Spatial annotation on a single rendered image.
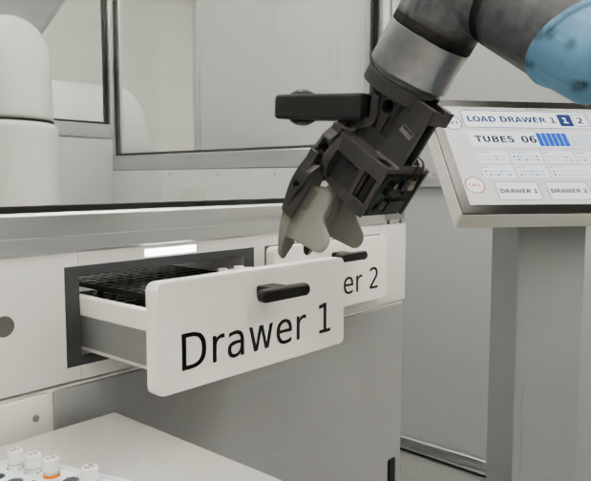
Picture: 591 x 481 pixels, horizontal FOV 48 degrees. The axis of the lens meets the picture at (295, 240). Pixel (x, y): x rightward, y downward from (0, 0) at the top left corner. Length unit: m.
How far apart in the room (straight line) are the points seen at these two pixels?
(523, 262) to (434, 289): 1.03
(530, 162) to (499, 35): 0.93
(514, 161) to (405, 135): 0.86
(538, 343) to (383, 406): 0.42
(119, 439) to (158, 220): 0.27
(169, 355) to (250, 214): 0.34
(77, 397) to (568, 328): 1.09
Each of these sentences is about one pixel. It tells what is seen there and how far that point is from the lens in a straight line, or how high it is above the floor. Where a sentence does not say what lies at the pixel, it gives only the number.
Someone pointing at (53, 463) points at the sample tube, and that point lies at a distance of 0.57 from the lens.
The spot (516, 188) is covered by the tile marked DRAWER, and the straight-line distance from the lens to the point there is 1.38.
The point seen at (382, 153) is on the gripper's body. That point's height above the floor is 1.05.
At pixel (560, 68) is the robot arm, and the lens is 0.51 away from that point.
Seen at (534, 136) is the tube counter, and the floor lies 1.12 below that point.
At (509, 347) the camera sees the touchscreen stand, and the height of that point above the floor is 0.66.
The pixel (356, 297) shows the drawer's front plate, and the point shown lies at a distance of 1.11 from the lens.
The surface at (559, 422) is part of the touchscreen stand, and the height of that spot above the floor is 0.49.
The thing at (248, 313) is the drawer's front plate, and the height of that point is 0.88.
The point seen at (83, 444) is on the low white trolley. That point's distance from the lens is 0.73.
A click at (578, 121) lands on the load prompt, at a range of 1.60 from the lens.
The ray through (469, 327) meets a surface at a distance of 2.45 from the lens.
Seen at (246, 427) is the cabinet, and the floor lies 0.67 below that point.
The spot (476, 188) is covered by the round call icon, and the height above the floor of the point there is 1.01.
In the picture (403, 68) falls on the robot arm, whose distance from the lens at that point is 0.58.
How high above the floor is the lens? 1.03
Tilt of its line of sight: 5 degrees down
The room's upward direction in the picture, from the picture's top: straight up
